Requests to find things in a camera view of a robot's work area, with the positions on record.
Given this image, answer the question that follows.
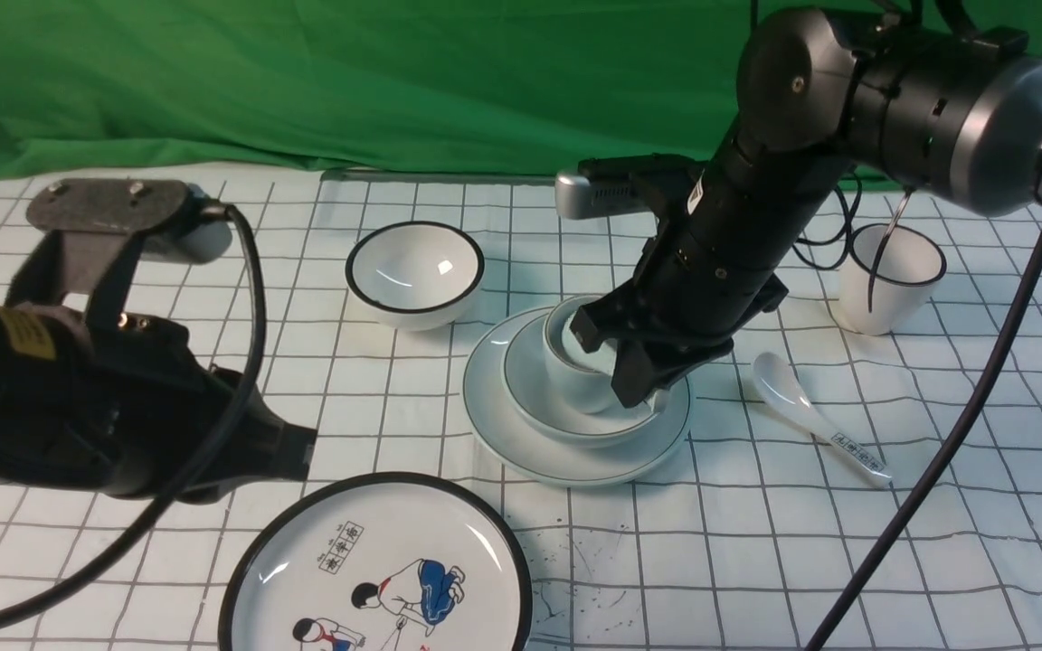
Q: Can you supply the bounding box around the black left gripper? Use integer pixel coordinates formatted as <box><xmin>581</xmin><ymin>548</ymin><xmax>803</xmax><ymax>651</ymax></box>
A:
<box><xmin>113</xmin><ymin>366</ymin><xmax>316</xmax><ymax>505</ymax></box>

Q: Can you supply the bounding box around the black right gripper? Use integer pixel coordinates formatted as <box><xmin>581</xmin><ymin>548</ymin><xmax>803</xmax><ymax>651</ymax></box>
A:
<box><xmin>571</xmin><ymin>231</ymin><xmax>788</xmax><ymax>408</ymax></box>

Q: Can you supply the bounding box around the pale cup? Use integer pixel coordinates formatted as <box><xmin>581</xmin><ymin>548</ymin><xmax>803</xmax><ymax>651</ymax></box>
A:
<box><xmin>541</xmin><ymin>294</ymin><xmax>621</xmax><ymax>414</ymax></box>

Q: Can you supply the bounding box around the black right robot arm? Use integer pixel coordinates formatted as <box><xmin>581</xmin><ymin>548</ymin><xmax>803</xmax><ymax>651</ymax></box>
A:
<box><xmin>555</xmin><ymin>5</ymin><xmax>1042</xmax><ymax>408</ymax></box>

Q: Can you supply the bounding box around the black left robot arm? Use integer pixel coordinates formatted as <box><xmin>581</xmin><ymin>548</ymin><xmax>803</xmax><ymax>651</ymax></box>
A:
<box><xmin>0</xmin><ymin>305</ymin><xmax>245</xmax><ymax>500</ymax></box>

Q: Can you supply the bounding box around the white spoon with label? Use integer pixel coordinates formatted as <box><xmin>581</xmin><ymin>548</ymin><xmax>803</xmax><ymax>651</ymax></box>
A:
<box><xmin>750</xmin><ymin>352</ymin><xmax>892</xmax><ymax>489</ymax></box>

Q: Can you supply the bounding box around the checkered white tablecloth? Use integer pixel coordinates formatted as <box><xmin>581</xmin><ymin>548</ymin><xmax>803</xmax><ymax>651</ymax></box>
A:
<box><xmin>0</xmin><ymin>166</ymin><xmax>1042</xmax><ymax>650</ymax></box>

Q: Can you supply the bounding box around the white cup with black rim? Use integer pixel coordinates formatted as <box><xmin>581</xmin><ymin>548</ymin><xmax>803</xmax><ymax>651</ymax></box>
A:
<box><xmin>829</xmin><ymin>223</ymin><xmax>947</xmax><ymax>336</ymax></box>

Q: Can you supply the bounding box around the pale bowl on plate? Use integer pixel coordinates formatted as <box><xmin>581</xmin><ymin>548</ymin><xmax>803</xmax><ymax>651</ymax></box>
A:
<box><xmin>503</xmin><ymin>309</ymin><xmax>671</xmax><ymax>448</ymax></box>

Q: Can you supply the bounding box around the white plate with thin rim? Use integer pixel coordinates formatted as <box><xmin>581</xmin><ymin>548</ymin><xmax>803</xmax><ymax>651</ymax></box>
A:
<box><xmin>462</xmin><ymin>307</ymin><xmax>694</xmax><ymax>487</ymax></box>

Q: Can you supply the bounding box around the illustrated plate with black rim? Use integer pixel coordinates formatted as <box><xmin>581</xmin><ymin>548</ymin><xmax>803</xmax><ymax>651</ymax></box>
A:
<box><xmin>216</xmin><ymin>471</ymin><xmax>534</xmax><ymax>650</ymax></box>

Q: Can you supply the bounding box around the white bowl with black rim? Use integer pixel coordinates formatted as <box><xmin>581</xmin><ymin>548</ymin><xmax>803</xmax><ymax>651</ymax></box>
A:
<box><xmin>344</xmin><ymin>222</ymin><xmax>487</xmax><ymax>331</ymax></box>

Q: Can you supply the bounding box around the green backdrop cloth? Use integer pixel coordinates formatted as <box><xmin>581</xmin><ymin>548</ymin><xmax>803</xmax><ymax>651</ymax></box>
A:
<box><xmin>0</xmin><ymin>0</ymin><xmax>1042</xmax><ymax>193</ymax></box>

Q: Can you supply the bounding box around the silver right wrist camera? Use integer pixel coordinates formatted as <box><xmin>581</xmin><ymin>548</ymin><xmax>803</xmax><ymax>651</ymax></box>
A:
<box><xmin>554</xmin><ymin>156</ymin><xmax>703</xmax><ymax>221</ymax></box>

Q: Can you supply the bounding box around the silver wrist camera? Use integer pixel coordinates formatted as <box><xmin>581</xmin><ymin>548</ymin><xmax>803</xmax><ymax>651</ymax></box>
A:
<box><xmin>5</xmin><ymin>178</ymin><xmax>232</xmax><ymax>330</ymax></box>
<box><xmin>554</xmin><ymin>156</ymin><xmax>703</xmax><ymax>221</ymax></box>

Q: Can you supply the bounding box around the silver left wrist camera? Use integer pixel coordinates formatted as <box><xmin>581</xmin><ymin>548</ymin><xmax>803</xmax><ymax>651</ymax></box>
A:
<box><xmin>5</xmin><ymin>178</ymin><xmax>232</xmax><ymax>330</ymax></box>

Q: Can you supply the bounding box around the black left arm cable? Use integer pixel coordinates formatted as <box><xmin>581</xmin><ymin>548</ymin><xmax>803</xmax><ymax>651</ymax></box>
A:
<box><xmin>0</xmin><ymin>203</ymin><xmax>269</xmax><ymax>641</ymax></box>

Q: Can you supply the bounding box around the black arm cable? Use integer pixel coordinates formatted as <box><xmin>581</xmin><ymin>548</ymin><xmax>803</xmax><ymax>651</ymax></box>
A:
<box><xmin>0</xmin><ymin>203</ymin><xmax>269</xmax><ymax>641</ymax></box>
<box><xmin>807</xmin><ymin>90</ymin><xmax>1042</xmax><ymax>651</ymax></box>

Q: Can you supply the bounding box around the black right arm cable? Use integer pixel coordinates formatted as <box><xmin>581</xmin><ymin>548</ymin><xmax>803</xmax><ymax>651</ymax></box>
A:
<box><xmin>807</xmin><ymin>90</ymin><xmax>1042</xmax><ymax>651</ymax></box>

